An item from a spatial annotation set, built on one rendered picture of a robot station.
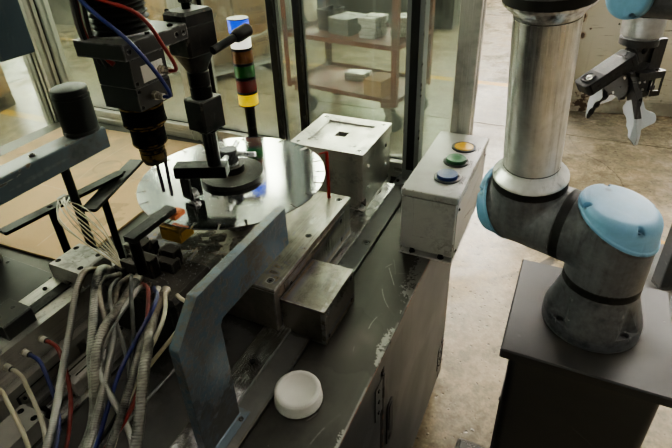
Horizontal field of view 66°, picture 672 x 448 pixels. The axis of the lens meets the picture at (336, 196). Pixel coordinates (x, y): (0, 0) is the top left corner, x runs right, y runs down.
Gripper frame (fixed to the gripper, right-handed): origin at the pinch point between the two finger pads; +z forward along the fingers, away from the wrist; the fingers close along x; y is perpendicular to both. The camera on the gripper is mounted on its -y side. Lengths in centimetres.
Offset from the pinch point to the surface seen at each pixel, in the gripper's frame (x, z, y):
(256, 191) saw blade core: -9, -4, -76
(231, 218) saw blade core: -16, -4, -81
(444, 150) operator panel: 5.2, 1.3, -35.0
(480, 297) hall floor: 48, 91, 6
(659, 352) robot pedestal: -42.4, 16.3, -19.5
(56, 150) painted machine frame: -2, -13, -106
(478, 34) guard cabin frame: 11.9, -20.5, -26.3
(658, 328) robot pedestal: -38.3, 16.3, -15.9
